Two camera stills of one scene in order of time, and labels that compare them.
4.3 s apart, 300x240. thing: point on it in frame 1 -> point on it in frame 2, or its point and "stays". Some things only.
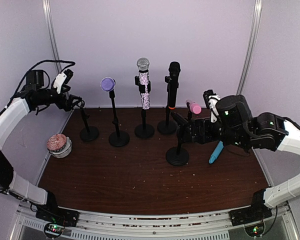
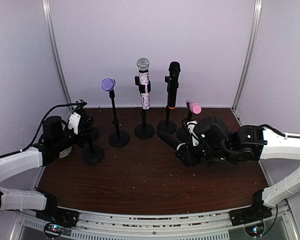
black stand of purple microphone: (118, 138) stays
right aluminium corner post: (254, 34) stays
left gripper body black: (59, 103) -> (79, 142)
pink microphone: (194, 107) stays
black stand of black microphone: (177, 156) -> (92, 154)
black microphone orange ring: (174, 68) stays
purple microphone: (107, 84) stays
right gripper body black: (207, 136) -> (192, 160)
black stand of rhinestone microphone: (143, 131) stays
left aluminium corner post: (49, 16) stays
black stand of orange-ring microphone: (167, 127) stays
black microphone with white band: (179, 118) -> (169, 141)
